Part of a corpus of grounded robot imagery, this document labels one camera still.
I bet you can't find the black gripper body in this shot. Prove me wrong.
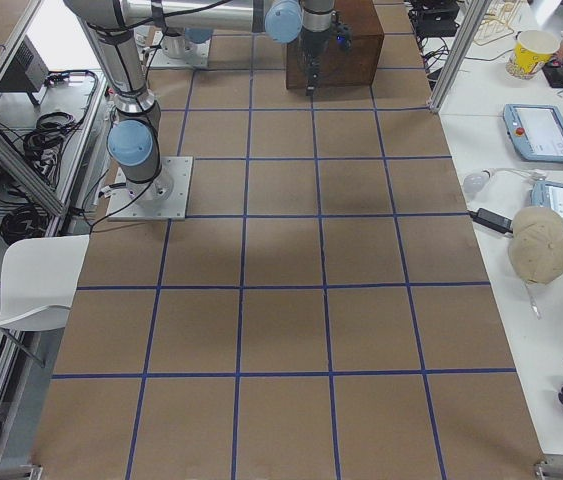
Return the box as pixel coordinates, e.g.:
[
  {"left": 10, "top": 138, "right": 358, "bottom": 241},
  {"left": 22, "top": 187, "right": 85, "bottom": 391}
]
[{"left": 299, "top": 10, "right": 352, "bottom": 67}]

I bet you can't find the brown wooden drawer cabinet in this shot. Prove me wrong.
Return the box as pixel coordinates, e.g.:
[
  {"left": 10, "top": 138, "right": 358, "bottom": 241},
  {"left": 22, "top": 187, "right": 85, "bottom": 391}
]
[{"left": 285, "top": 1, "right": 384, "bottom": 92}]

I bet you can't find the white light bulb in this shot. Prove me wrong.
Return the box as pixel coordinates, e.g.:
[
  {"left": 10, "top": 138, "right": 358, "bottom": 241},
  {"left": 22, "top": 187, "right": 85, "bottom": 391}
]
[{"left": 462, "top": 170, "right": 492, "bottom": 197}]

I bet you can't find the yellow popcorn bucket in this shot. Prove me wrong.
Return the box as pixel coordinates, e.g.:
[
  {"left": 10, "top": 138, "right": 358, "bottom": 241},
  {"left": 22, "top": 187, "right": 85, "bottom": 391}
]
[{"left": 505, "top": 30, "right": 560, "bottom": 80}]

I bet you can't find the black power adapter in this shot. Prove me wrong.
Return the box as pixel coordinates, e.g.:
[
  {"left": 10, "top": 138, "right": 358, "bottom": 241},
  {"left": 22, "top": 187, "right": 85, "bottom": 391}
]
[{"left": 469, "top": 208, "right": 513, "bottom": 234}]

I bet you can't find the blue teach pendant upper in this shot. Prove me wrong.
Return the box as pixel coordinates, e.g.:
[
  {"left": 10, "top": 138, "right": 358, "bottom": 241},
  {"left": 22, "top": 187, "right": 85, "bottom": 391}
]
[{"left": 502, "top": 104, "right": 563, "bottom": 164}]

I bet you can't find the grey control box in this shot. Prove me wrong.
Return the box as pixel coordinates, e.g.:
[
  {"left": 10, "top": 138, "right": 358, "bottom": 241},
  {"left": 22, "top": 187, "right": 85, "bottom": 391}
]
[{"left": 0, "top": 36, "right": 50, "bottom": 107}]

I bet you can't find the beige baseball cap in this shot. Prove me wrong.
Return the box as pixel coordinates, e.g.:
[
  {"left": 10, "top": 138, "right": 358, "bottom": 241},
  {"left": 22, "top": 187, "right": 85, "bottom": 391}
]
[{"left": 508, "top": 206, "right": 563, "bottom": 284}]

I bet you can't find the white plastic chair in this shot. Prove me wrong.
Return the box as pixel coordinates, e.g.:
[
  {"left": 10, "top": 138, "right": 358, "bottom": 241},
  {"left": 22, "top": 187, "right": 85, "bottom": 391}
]
[{"left": 0, "top": 235, "right": 90, "bottom": 332}]

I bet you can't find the aluminium frame post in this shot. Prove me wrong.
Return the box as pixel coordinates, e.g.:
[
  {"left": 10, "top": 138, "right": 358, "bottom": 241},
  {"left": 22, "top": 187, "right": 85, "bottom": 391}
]
[{"left": 428, "top": 0, "right": 490, "bottom": 113}]

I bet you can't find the wire rack stand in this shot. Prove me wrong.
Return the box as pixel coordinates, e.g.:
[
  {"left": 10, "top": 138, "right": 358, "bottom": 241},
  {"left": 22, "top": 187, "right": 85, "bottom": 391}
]
[{"left": 473, "top": 0, "right": 519, "bottom": 46}]

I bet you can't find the black cable bundle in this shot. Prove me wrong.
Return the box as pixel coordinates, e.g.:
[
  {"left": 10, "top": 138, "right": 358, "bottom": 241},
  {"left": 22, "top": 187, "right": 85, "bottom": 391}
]
[{"left": 21, "top": 112, "right": 80, "bottom": 176}]

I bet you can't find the aluminium frame strut left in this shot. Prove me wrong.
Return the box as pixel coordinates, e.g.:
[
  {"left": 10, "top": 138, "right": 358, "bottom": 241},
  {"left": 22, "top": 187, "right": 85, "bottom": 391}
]
[{"left": 0, "top": 131, "right": 67, "bottom": 216}]

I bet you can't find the black coiled cable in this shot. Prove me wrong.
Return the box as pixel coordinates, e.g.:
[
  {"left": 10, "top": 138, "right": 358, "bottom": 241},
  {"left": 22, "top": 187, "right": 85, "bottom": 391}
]
[{"left": 0, "top": 203, "right": 53, "bottom": 246}]

